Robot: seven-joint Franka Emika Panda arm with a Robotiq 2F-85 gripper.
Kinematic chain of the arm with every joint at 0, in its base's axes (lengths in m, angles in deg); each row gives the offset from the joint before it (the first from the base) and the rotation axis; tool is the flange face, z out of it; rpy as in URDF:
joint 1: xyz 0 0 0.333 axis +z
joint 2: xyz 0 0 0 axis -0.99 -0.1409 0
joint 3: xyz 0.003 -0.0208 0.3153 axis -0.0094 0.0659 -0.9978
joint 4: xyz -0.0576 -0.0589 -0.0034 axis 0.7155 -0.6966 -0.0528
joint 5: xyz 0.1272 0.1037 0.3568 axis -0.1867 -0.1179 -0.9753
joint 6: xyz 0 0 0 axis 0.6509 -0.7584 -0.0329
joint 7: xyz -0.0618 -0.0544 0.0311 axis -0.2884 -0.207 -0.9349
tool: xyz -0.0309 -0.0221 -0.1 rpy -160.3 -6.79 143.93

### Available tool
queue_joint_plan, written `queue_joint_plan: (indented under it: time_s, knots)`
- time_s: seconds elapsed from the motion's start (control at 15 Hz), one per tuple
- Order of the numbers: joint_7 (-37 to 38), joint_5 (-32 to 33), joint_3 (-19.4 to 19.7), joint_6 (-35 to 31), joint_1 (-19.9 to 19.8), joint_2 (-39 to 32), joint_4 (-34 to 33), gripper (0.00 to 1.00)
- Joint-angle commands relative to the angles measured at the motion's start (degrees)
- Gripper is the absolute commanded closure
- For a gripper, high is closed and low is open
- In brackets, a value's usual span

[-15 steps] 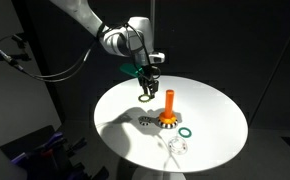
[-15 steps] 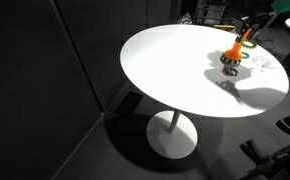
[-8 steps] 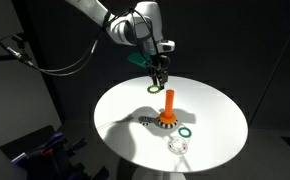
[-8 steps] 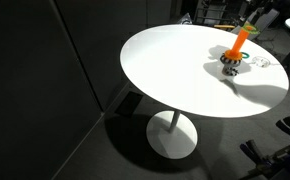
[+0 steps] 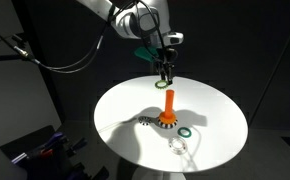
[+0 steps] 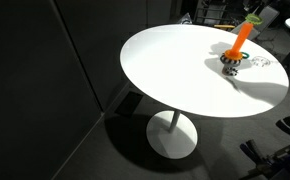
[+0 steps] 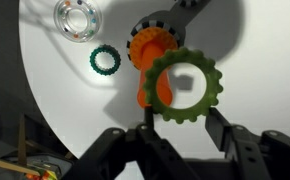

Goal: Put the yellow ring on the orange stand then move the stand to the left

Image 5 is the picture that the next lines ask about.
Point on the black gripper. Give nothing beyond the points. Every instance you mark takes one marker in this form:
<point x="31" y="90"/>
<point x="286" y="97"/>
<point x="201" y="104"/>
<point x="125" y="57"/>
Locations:
<point x="168" y="58"/>

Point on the orange peg stand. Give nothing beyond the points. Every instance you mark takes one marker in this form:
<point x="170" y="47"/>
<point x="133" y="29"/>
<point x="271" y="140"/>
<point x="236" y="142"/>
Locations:
<point x="169" y="103"/>

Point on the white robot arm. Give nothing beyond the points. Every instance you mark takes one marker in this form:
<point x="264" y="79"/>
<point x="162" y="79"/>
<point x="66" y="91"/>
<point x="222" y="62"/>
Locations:
<point x="131" y="23"/>

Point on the purple clamp body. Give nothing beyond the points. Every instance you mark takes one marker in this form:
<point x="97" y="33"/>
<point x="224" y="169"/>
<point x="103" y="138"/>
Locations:
<point x="55" y="137"/>

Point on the black vertical pole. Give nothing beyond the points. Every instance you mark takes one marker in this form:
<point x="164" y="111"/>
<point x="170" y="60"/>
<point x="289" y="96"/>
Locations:
<point x="38" y="60"/>

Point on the black horizontal bar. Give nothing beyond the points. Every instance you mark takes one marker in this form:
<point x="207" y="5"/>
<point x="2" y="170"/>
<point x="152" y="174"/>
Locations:
<point x="1" y="58"/>

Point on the teal camera mount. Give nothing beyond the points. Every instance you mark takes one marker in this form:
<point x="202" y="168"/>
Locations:
<point x="144" y="53"/>

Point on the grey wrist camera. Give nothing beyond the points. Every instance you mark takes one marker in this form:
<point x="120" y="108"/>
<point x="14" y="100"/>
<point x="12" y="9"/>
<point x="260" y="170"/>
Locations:
<point x="175" y="38"/>

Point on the white table pedestal base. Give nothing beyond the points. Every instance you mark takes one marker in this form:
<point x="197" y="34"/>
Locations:
<point x="158" y="175"/>

